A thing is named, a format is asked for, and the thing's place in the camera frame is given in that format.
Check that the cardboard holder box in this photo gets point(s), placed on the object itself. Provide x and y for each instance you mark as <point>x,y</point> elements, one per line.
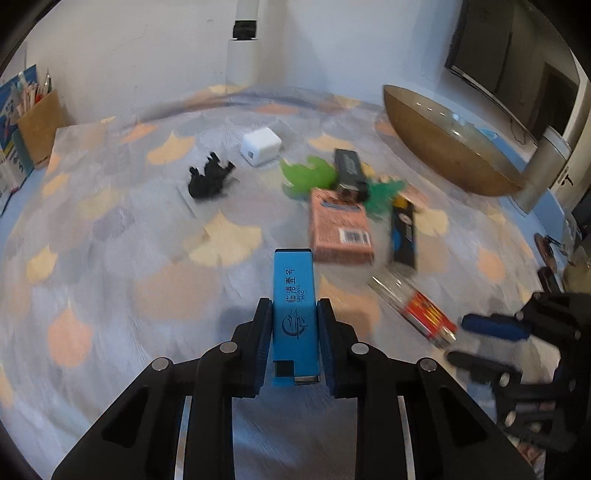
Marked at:
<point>44,131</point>

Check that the blue printed box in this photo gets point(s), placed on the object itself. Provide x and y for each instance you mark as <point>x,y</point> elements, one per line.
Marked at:
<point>9,138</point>

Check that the brown round object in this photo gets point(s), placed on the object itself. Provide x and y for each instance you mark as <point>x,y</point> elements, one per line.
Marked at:
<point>545,249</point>

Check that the black pole clamp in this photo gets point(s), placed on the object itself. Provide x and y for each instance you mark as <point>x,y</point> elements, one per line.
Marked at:
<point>244,30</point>

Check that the bunch of pens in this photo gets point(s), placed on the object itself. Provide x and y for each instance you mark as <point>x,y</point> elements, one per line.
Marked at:
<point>32,94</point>

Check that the light green toy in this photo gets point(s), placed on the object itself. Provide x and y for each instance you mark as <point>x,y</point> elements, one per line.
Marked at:
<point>307,177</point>

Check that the small paperboard box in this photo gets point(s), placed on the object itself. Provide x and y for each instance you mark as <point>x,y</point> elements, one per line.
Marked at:
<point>337,221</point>

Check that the blue lighter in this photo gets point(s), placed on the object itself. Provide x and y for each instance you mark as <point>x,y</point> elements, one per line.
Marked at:
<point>294,314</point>

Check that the brown ribbed bowl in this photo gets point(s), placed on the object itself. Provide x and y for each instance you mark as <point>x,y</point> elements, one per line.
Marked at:
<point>434,138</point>

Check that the silver cylinder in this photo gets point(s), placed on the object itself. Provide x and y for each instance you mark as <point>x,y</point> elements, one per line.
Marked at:
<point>542,170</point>

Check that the white charger cube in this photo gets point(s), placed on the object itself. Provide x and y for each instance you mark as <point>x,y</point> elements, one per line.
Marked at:
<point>259,146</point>

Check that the black toy figure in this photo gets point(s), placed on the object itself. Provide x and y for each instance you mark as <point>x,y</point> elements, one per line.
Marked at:
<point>210,180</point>

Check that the black and blue box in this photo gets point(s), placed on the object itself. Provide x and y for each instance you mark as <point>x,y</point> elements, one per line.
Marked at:
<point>403,235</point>

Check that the dark green toy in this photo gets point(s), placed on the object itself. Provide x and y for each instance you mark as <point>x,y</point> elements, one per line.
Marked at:
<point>383,196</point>

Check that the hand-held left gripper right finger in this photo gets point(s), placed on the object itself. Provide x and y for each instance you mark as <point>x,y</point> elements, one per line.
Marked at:
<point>326,344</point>

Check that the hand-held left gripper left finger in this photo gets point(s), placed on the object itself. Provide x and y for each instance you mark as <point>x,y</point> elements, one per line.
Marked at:
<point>264,344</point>

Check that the patterned tablecloth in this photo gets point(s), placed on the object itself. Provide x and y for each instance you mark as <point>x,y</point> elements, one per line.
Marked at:
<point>138,258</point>

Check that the black lighter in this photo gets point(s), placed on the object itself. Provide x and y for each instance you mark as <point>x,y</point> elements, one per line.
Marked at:
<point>349,171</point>

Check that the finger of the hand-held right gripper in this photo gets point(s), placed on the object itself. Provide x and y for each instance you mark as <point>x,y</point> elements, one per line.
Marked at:
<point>480,363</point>
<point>494,325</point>

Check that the white pole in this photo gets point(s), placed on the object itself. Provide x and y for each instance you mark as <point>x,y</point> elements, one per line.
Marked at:
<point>241,60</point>

